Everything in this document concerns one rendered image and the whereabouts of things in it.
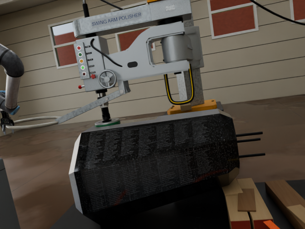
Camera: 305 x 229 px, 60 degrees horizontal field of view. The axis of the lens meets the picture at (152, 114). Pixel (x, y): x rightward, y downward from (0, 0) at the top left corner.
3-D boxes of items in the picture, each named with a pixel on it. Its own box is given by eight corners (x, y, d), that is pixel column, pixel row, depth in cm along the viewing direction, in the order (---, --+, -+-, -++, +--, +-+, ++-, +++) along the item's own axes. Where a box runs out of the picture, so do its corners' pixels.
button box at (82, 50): (91, 77, 213) (84, 42, 209) (90, 78, 211) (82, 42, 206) (81, 79, 214) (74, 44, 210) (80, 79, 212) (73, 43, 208)
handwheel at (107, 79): (120, 86, 214) (117, 67, 212) (117, 87, 204) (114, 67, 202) (103, 89, 216) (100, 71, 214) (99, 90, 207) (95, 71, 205)
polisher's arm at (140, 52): (191, 82, 223) (183, 22, 216) (192, 83, 201) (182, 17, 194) (108, 95, 234) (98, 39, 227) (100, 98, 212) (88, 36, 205)
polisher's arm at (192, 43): (173, 65, 295) (169, 42, 292) (204, 60, 286) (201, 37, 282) (158, 66, 225) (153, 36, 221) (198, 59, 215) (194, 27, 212)
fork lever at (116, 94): (131, 90, 231) (129, 85, 230) (126, 92, 212) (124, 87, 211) (65, 121, 243) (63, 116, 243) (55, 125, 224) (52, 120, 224)
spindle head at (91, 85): (133, 87, 231) (125, 35, 225) (128, 88, 210) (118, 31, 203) (95, 93, 237) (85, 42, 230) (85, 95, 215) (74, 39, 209)
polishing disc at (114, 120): (89, 126, 223) (89, 124, 223) (104, 120, 242) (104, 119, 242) (110, 124, 214) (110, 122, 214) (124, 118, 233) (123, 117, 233)
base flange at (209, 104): (173, 107, 310) (172, 103, 309) (215, 102, 299) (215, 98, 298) (167, 115, 263) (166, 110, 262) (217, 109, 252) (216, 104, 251)
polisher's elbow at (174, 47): (166, 63, 224) (163, 40, 221) (189, 60, 219) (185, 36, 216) (161, 63, 206) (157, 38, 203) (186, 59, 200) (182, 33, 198)
